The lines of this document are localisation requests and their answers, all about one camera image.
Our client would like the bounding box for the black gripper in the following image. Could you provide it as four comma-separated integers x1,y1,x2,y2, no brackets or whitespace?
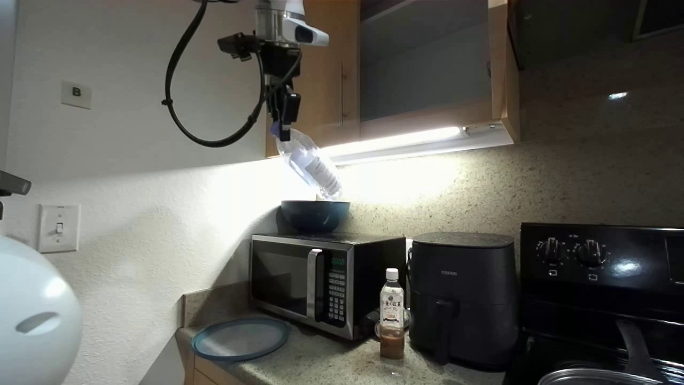
260,43,302,127

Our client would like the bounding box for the clear water bottle blue cap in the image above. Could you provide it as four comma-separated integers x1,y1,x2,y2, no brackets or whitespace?
271,125,343,200

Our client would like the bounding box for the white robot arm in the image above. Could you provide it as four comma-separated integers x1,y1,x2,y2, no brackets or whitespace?
219,0,330,127

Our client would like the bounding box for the small bottle brown liquid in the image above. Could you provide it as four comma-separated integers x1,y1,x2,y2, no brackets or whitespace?
379,268,404,360

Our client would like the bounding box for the dark blue bowl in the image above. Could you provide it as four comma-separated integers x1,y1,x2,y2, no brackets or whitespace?
280,201,351,233

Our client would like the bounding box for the stainless steel microwave oven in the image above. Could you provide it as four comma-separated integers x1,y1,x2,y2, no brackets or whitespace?
251,235,406,340

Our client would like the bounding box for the blue rimmed plate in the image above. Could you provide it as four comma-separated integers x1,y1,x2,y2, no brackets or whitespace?
192,317,289,362

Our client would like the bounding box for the black air fryer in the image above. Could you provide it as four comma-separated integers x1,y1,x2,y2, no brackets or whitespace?
411,233,517,373

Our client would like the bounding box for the black kitchen stove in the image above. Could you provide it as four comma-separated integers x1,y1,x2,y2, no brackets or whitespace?
505,222,684,385

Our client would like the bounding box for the silver pot on stove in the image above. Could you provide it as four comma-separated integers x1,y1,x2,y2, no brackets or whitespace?
536,321,672,385

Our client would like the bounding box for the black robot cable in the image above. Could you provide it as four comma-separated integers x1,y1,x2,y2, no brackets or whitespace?
161,0,269,151

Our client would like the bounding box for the wooden wall cabinet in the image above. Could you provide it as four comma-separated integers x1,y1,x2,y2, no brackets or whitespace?
275,0,520,151

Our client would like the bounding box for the white wall thermostat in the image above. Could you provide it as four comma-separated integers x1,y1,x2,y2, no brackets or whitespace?
59,82,93,109

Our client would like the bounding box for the white light switch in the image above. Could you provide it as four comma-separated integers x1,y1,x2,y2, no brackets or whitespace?
39,206,82,254

